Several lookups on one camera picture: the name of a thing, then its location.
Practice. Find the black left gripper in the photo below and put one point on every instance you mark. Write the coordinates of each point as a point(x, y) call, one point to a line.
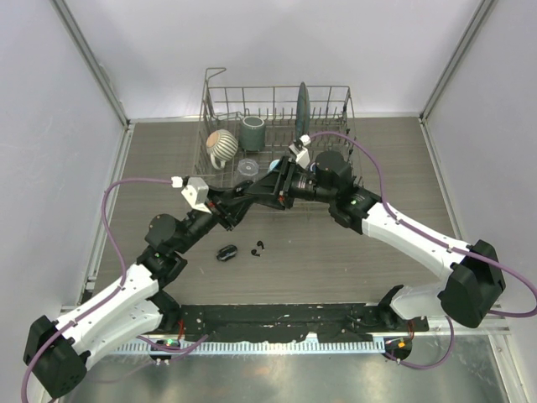
point(227, 208)

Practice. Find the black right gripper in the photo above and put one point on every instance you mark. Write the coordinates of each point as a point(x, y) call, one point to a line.
point(274, 190)

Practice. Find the black earbud charging case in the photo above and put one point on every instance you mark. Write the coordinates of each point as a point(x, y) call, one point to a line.
point(226, 253)

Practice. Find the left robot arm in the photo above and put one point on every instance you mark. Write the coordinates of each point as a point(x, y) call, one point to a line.
point(60, 352)

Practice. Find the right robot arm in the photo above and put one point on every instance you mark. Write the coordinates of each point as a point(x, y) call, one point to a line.
point(469, 281)

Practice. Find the light blue mug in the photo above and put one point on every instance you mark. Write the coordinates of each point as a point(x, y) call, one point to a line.
point(273, 165)

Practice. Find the clear drinking glass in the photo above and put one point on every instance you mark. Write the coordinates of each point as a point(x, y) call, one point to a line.
point(247, 170)

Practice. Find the striped beige mug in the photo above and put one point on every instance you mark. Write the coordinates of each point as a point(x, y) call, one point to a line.
point(221, 146)

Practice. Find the grey ceramic cup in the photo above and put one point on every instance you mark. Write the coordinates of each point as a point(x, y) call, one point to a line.
point(252, 133)

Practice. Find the dark teal plate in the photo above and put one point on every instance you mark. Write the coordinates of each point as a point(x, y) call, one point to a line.
point(302, 121)

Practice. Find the grey wire dish rack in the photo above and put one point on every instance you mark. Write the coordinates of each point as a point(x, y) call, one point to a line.
point(223, 107)

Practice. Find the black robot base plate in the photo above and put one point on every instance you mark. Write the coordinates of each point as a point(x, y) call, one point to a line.
point(286, 323)

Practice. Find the white slotted cable duct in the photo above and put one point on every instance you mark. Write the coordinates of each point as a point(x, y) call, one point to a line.
point(310, 345)

